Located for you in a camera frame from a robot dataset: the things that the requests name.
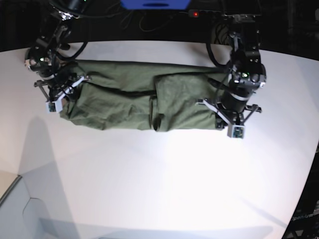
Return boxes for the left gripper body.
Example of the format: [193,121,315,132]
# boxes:
[196,98,262,138]

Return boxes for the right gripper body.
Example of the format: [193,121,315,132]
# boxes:
[33,75,90,113]

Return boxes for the green t-shirt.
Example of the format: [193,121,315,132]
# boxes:
[60,60,226,132]

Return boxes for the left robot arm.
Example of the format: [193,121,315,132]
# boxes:
[197,14,267,139]

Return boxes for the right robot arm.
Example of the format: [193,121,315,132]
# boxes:
[24,0,88,113]

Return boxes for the blue box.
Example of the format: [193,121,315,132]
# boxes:
[120,0,190,10]

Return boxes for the black power strip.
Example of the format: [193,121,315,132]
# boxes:
[187,9,222,18]

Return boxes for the grey floor cables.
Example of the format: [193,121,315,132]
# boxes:
[119,11,180,32]

